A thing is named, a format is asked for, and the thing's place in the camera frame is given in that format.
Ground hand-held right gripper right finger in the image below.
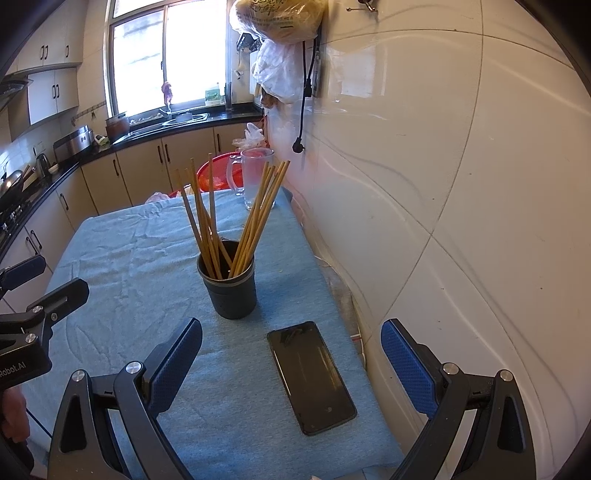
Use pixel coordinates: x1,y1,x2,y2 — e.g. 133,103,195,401
380,318,537,480

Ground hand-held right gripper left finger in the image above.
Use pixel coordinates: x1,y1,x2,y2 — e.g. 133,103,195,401
46,316,204,480

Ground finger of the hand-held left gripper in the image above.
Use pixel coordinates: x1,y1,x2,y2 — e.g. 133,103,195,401
0,278,90,344
0,255,48,292

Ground black perforated utensil holder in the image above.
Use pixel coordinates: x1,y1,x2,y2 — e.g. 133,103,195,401
197,239,258,320

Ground bunch of wooden chopsticks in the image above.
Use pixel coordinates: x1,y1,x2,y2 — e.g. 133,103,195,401
175,153,291,280

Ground person's left hand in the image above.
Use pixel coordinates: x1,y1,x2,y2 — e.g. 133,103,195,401
0,385,32,445

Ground grey-blue table cloth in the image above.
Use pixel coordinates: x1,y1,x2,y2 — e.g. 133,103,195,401
21,187,405,480

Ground black wok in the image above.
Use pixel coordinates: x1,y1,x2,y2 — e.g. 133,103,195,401
0,167,29,200

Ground black smartphone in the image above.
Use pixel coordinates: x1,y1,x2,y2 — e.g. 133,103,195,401
266,320,358,437

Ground beige base cabinets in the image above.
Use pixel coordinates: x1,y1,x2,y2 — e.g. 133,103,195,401
0,124,265,287

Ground brown clay pot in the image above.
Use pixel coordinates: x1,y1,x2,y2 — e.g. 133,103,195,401
105,112,131,140

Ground beige upper cabinets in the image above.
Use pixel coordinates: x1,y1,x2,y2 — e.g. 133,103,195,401
4,14,86,126

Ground red plastic basket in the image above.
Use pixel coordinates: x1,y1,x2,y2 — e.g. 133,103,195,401
196,151,246,193

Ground clear glass pitcher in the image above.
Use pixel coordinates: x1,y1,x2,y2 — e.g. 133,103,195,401
226,148,276,212

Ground steel sink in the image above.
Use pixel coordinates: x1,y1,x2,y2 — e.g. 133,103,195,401
161,110,207,127

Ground kitchen window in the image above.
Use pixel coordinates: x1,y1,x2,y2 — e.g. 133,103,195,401
108,0,232,117

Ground crumpled clear plastic bag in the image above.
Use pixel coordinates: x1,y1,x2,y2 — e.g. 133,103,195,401
232,122,267,151

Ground black kitchen countertop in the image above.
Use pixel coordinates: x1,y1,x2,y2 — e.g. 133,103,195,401
0,104,265,259

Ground white plastic bag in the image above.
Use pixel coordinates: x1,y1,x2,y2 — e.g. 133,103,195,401
251,39,308,105

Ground yellow plastic bag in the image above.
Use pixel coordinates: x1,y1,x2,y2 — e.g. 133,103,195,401
229,0,330,45

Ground black power cable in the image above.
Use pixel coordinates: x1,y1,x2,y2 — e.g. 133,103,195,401
292,39,320,154

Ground wall socket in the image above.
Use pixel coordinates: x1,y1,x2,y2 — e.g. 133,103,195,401
311,41,325,97

